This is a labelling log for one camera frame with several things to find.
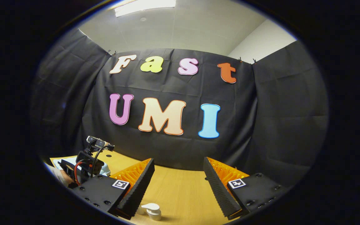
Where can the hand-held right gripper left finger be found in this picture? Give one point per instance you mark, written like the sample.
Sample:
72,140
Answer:
139,190

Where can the white pump bottle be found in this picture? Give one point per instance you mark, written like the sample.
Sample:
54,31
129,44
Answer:
152,211

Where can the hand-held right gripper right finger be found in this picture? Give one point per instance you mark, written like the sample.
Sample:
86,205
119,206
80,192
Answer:
219,190

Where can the black backdrop cloth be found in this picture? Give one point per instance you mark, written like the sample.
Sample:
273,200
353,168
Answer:
277,125

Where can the ceiling light panel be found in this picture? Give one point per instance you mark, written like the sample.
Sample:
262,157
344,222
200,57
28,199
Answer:
142,6

